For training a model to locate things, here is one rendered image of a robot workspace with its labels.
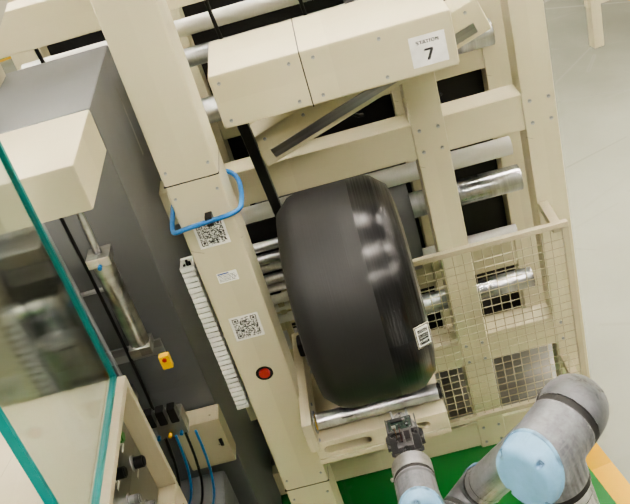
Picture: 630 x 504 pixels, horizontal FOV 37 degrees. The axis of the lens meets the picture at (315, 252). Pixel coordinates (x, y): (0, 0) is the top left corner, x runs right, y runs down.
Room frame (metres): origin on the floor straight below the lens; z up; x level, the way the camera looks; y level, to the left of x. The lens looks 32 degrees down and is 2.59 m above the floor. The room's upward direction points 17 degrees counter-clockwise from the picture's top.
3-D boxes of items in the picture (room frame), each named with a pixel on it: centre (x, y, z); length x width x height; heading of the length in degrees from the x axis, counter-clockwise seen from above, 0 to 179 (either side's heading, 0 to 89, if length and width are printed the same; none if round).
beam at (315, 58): (2.27, -0.19, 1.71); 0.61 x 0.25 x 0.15; 86
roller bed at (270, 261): (2.38, 0.15, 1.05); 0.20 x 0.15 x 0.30; 86
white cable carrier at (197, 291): (1.96, 0.30, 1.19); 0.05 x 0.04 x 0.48; 176
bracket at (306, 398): (1.99, 0.14, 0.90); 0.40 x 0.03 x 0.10; 176
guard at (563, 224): (2.29, -0.29, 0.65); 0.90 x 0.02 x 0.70; 86
